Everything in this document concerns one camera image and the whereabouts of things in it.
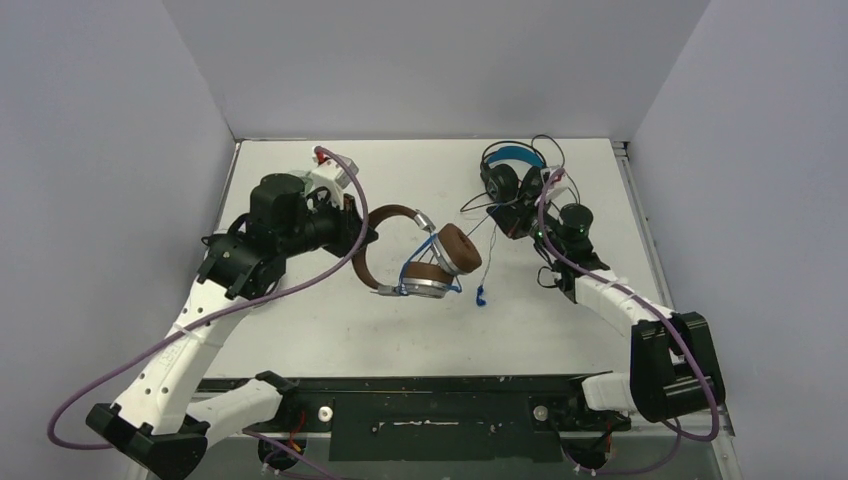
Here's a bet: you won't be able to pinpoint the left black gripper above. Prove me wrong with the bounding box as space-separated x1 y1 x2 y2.
277 188 378 259

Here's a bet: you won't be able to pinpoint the black blue headphones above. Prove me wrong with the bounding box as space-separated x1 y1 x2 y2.
479 140 548 204

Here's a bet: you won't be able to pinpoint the brown headphones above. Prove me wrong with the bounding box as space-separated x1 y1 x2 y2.
352 204 482 299

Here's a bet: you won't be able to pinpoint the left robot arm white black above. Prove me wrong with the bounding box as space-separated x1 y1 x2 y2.
86 171 368 479

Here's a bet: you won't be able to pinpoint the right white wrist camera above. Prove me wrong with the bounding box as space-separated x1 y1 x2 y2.
540 168 571 203

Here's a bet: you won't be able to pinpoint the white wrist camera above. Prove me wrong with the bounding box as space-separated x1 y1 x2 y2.
540 168 571 203
307 146 359 208

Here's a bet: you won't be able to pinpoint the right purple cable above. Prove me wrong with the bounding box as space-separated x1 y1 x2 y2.
536 168 721 478

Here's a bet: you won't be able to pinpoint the purple cable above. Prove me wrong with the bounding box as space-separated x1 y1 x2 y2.
46 145 370 480
536 168 721 478

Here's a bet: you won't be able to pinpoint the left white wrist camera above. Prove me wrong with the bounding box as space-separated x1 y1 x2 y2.
307 146 359 208

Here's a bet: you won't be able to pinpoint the thin black headphone cable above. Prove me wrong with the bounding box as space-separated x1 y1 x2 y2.
458 134 583 220

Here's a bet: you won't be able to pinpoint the aluminium frame rail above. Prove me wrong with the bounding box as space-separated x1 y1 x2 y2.
612 140 737 439

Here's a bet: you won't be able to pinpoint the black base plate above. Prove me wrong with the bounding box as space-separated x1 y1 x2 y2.
233 374 634 465

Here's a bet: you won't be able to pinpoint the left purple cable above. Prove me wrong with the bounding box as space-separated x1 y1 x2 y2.
46 145 370 480

